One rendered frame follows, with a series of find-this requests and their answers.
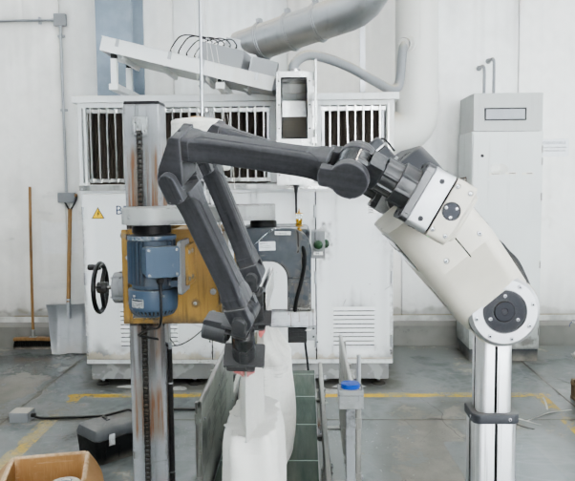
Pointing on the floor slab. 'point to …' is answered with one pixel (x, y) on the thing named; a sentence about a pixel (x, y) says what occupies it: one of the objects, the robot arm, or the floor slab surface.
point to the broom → (31, 303)
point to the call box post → (350, 445)
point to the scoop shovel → (68, 313)
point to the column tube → (159, 400)
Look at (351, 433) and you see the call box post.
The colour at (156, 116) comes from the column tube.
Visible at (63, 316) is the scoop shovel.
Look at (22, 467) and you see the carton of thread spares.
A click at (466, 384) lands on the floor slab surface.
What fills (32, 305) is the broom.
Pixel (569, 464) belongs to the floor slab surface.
